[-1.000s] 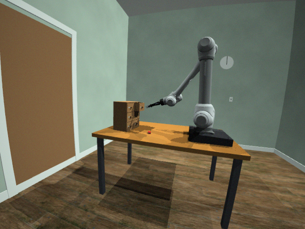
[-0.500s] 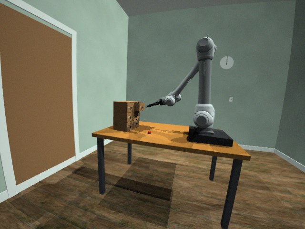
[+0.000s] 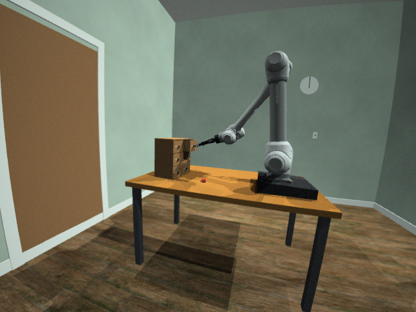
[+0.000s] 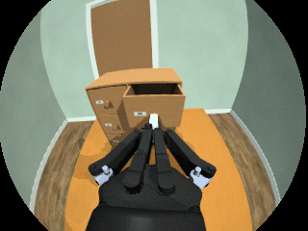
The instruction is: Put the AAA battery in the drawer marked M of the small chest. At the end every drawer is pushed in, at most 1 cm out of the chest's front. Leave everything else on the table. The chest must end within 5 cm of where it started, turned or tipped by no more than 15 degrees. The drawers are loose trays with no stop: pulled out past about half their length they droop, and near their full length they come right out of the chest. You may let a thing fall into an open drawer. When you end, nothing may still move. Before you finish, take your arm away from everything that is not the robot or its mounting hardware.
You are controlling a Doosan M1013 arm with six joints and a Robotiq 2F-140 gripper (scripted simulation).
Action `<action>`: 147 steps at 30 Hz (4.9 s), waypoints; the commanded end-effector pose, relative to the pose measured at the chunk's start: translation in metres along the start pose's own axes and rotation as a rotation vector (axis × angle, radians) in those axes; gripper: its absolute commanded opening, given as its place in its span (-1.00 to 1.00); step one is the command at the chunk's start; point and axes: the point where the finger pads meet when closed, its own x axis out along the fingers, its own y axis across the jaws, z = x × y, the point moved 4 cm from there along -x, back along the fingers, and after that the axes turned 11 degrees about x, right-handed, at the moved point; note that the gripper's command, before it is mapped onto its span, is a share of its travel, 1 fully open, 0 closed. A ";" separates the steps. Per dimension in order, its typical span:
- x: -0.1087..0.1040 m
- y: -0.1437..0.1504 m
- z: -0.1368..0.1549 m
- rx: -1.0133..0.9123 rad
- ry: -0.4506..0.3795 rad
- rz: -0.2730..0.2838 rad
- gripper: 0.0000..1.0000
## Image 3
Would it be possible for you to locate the small brown chest of drawers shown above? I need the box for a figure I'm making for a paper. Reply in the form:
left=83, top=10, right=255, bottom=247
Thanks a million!
left=155, top=138, right=191, bottom=180

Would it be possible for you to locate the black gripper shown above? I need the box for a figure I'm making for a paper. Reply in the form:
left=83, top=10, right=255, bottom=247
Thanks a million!
left=195, top=135, right=220, bottom=148

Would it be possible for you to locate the dark brown drawer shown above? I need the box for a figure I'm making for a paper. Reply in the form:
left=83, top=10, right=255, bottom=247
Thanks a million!
left=183, top=151, right=190, bottom=163
left=183, top=140, right=197, bottom=151
left=182, top=162, right=190, bottom=175
left=174, top=152, right=183, bottom=166
left=174, top=140, right=183, bottom=153
left=173, top=164, right=182, bottom=179

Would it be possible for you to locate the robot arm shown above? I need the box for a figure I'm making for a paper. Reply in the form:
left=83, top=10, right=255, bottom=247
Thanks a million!
left=218, top=51, right=293, bottom=183

